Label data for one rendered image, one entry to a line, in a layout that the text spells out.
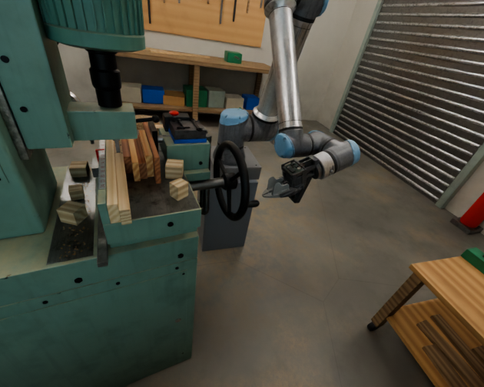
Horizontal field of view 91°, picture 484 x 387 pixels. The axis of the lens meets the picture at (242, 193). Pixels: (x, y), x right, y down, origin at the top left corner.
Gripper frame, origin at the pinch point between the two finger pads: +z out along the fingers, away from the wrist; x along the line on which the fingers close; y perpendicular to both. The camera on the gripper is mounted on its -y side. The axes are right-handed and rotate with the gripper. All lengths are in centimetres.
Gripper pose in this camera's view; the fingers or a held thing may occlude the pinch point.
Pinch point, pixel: (266, 196)
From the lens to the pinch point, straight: 81.0
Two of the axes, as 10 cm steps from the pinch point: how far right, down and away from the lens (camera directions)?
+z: -8.9, 4.1, -1.9
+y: -1.8, -7.1, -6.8
